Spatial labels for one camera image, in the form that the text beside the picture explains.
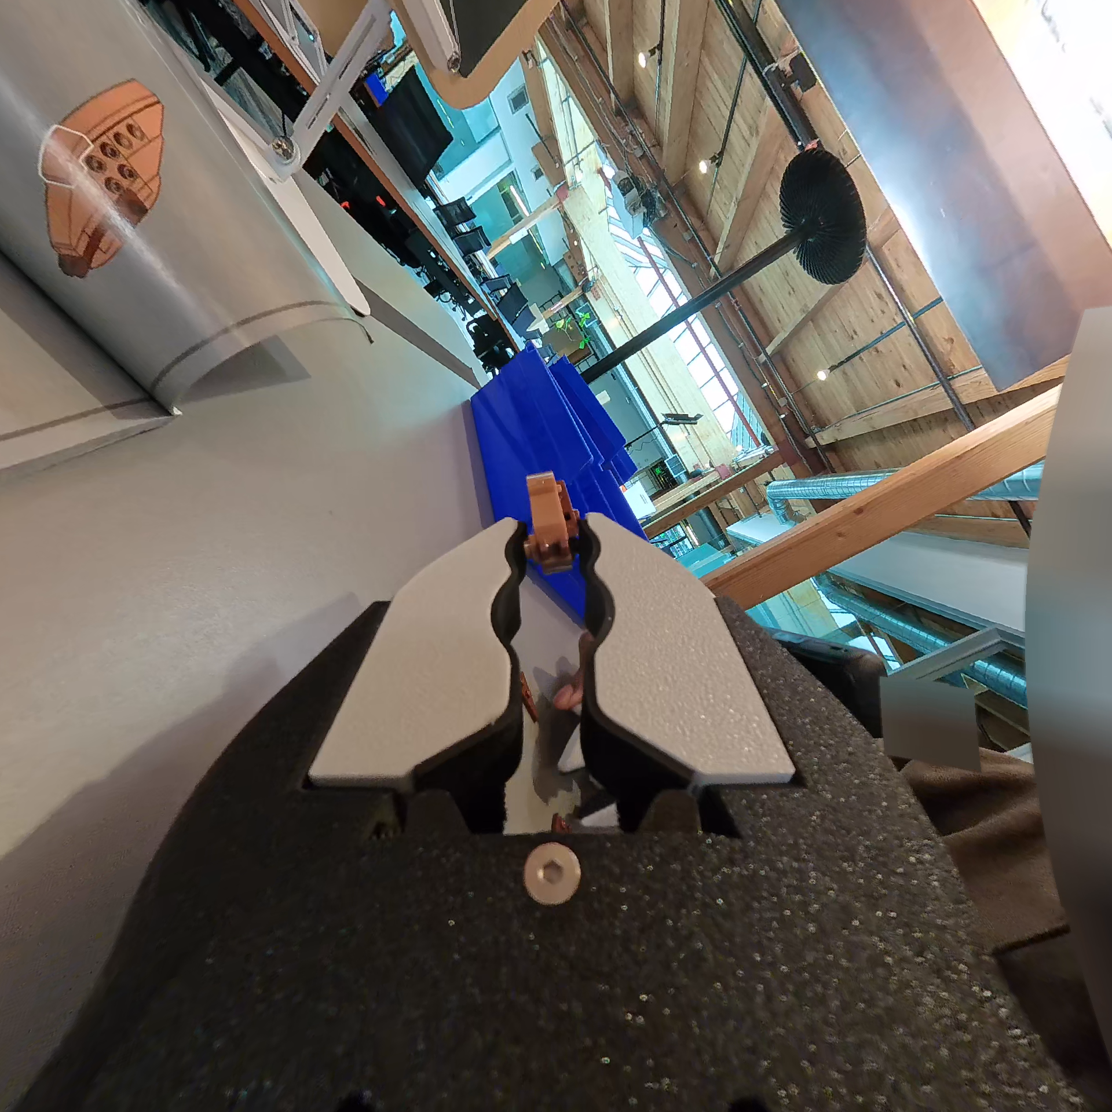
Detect black ribbed disc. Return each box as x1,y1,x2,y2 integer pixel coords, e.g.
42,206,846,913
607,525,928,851
777,148,868,285

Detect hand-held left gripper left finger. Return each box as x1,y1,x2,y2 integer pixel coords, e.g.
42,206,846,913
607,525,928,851
308,518,528,790

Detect metal ceiling panel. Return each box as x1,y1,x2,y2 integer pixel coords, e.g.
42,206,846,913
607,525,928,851
773,0,1112,391

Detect plywood-edged dark panel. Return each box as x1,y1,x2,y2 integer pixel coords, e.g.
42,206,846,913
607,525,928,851
390,0,561,111

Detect blue storage bin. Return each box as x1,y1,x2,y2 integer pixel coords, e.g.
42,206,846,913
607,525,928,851
468,342,648,624

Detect person's right hand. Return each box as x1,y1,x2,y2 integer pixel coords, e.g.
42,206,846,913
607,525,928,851
554,632,601,713

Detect silver ventilation duct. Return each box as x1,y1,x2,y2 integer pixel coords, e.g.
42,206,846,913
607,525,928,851
816,573,1028,706
763,464,1043,514

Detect silver-armed desk stand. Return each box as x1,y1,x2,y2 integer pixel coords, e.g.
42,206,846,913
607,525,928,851
260,0,462,185

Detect thick black pole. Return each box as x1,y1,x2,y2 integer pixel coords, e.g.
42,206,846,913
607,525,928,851
577,232,801,383

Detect light grey desk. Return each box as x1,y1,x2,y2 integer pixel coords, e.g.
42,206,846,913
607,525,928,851
0,0,609,1096

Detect grey instruction booklet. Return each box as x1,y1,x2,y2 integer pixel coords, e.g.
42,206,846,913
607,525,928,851
0,0,374,473

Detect wooden beam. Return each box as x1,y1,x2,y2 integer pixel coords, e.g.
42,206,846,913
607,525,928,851
701,382,1065,611

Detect orange toy brick model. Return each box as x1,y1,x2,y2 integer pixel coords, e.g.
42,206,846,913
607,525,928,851
523,471,581,575

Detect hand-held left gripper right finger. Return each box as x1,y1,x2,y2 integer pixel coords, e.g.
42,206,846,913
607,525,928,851
577,512,798,787

